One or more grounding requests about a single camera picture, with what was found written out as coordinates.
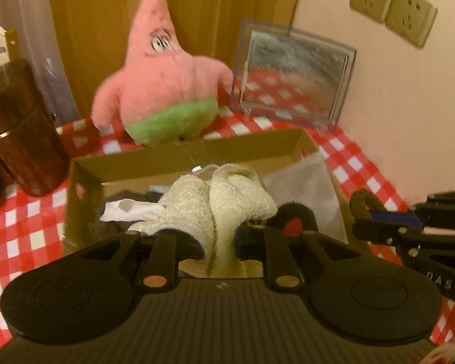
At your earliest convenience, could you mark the red white checkered tablecloth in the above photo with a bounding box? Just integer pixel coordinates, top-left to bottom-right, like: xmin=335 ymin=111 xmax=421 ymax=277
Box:
xmin=0 ymin=72 xmax=455 ymax=349

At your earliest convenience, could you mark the brown cylindrical canister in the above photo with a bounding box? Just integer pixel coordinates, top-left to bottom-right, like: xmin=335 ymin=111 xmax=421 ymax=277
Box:
xmin=0 ymin=59 xmax=71 ymax=198

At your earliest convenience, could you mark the clear acrylic picture frame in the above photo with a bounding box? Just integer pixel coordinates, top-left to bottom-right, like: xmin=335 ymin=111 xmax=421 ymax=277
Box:
xmin=229 ymin=18 xmax=357 ymax=133

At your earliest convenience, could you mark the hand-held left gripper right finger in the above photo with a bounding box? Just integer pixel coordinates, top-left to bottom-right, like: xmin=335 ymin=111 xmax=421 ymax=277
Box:
xmin=233 ymin=225 xmax=359 ymax=289

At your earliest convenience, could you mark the olive hair tie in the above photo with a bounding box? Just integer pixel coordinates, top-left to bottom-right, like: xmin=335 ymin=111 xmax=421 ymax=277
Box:
xmin=349 ymin=189 xmax=387 ymax=218

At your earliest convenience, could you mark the sheer patterned curtain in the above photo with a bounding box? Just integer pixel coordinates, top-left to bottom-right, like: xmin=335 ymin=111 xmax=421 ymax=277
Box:
xmin=0 ymin=0 xmax=80 ymax=122

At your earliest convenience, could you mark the pink starfish plush toy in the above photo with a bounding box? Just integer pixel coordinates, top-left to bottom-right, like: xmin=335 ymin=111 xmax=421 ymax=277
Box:
xmin=91 ymin=0 xmax=234 ymax=145

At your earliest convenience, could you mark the black round plush red centre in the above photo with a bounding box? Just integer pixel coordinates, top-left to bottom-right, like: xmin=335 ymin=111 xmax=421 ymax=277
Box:
xmin=275 ymin=202 xmax=319 ymax=238

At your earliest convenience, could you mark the cream fluffy towel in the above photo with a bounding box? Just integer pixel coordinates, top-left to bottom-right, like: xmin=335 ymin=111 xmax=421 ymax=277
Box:
xmin=129 ymin=163 xmax=278 ymax=277

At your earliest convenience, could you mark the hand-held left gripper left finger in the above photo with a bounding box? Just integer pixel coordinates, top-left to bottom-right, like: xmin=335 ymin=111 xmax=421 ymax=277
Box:
xmin=74 ymin=231 xmax=206 ymax=289

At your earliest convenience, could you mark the white paper sheet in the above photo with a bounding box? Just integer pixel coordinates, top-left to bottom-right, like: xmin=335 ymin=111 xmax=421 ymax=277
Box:
xmin=265 ymin=151 xmax=349 ymax=244

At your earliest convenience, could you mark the white cloth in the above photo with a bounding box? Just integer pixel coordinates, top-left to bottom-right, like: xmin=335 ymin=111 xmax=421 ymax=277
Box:
xmin=99 ymin=197 xmax=167 ymax=222

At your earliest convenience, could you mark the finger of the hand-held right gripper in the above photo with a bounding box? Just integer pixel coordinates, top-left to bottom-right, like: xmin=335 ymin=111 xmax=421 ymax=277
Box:
xmin=368 ymin=189 xmax=455 ymax=230
xmin=352 ymin=216 xmax=426 ymax=259

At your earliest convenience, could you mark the brown cardboard box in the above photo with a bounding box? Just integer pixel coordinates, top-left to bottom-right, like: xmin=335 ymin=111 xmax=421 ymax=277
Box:
xmin=62 ymin=129 xmax=349 ymax=270

